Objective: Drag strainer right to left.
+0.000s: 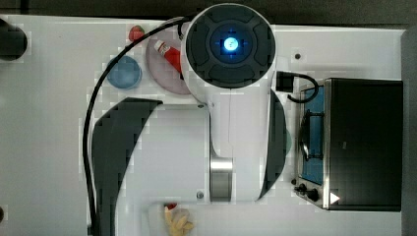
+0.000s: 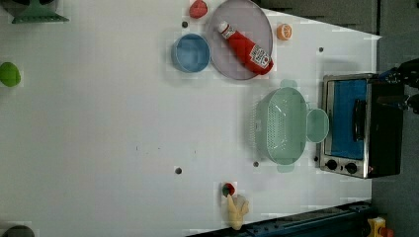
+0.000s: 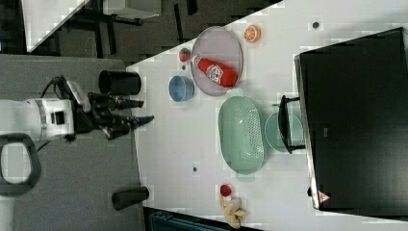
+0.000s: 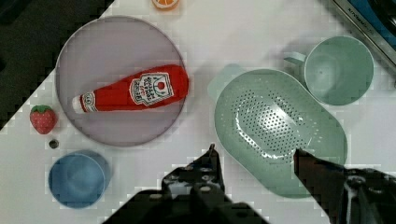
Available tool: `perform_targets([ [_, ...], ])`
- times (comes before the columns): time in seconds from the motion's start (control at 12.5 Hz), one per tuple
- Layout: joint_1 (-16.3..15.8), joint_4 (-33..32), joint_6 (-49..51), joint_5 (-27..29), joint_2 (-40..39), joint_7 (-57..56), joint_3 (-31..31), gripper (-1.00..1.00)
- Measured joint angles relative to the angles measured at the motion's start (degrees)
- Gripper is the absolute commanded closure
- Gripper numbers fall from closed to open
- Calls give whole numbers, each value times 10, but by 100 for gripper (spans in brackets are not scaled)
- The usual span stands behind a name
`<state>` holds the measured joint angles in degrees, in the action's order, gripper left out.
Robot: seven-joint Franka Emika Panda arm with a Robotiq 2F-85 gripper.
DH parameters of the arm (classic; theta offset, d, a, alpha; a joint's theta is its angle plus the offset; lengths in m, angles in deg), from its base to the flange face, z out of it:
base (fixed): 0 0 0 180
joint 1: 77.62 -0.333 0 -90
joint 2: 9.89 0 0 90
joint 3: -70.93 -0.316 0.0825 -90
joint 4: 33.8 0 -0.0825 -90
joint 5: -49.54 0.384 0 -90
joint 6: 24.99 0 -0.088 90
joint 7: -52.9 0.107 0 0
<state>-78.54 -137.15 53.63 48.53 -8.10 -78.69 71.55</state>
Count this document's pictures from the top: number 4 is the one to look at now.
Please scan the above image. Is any green plastic strainer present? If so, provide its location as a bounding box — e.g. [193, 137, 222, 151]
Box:
[207, 64, 347, 198]

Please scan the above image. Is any red strawberry toy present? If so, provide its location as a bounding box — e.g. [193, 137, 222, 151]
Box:
[30, 105, 58, 134]

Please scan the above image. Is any orange slice toy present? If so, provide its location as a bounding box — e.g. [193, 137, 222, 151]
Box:
[151, 0, 179, 10]

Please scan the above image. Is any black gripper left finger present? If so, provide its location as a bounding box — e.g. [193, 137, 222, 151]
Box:
[161, 144, 225, 199]

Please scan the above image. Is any green plastic mug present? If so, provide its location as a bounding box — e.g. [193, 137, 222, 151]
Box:
[284, 35, 375, 105]

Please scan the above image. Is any blue plastic bowl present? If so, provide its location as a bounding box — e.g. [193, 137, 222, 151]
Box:
[48, 150, 112, 209]

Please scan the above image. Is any black toaster oven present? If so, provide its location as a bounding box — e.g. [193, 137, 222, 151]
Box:
[329, 0, 396, 70]

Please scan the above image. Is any red ketchup bottle toy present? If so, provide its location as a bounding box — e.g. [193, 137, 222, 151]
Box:
[72, 64, 189, 114]

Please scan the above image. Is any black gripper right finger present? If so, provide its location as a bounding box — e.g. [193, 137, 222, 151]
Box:
[293, 149, 396, 224]

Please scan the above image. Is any grey round plate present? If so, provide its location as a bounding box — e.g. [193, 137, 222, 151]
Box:
[55, 15, 188, 147]

